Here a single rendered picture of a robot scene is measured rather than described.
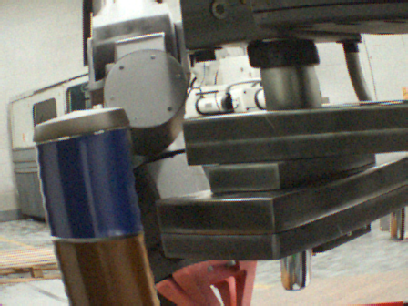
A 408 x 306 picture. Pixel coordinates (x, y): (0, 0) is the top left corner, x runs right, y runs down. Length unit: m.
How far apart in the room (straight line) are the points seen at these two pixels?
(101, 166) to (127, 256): 0.03
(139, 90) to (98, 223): 0.35
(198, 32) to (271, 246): 0.15
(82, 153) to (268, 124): 0.27
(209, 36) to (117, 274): 0.29
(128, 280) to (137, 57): 0.36
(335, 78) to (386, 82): 3.31
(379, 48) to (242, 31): 6.02
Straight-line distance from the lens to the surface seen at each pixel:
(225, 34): 0.59
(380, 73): 6.62
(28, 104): 11.51
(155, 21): 0.77
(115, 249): 0.33
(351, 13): 0.48
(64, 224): 0.33
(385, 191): 0.61
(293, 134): 0.56
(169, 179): 0.71
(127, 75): 0.67
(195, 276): 0.70
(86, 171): 0.32
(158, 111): 0.66
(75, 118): 0.32
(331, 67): 9.86
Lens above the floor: 1.20
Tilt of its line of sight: 3 degrees down
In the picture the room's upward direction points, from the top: 8 degrees counter-clockwise
